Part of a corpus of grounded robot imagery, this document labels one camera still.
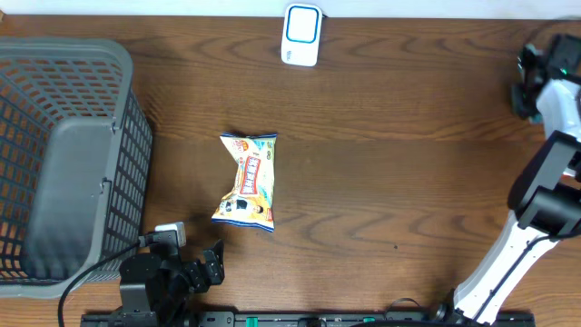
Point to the yellow noodle snack bag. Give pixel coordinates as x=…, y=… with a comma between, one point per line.
x=249, y=203

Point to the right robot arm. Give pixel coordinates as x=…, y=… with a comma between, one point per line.
x=542, y=210

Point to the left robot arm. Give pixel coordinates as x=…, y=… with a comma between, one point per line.
x=156, y=286

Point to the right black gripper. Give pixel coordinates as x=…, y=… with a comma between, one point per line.
x=516, y=105

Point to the grey plastic basket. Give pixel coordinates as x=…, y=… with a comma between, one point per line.
x=75, y=156

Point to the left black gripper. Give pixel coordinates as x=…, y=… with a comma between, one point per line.
x=213, y=264

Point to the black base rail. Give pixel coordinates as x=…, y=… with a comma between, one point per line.
x=232, y=319

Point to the white barcode scanner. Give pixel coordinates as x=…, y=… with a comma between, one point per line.
x=300, y=39

